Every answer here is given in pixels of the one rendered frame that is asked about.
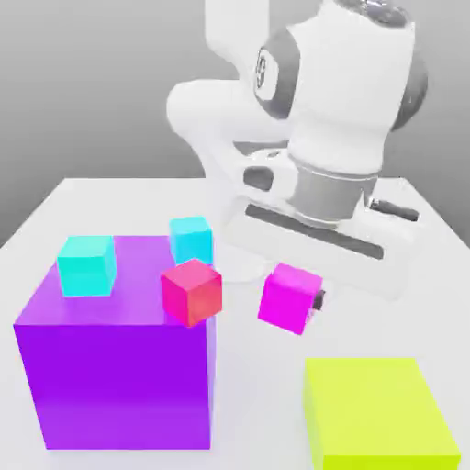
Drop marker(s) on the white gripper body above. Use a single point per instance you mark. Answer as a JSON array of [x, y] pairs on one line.
[[363, 268]]

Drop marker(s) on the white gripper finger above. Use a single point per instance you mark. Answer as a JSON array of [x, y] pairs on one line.
[[320, 299]]

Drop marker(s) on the small magenta cube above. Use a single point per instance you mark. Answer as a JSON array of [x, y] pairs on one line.
[[286, 299]]

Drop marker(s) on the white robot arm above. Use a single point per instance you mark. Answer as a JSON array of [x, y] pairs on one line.
[[341, 95]]

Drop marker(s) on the small red cube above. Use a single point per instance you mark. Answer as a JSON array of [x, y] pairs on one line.
[[191, 293]]

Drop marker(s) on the small cyan cube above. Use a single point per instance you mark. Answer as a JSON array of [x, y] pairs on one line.
[[191, 238]]

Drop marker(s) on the small turquoise cube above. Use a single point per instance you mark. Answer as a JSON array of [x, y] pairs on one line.
[[86, 268]]

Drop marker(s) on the large yellow box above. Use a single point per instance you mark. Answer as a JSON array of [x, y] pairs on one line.
[[378, 415]]

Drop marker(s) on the large purple box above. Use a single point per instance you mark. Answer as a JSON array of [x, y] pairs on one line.
[[114, 382]]

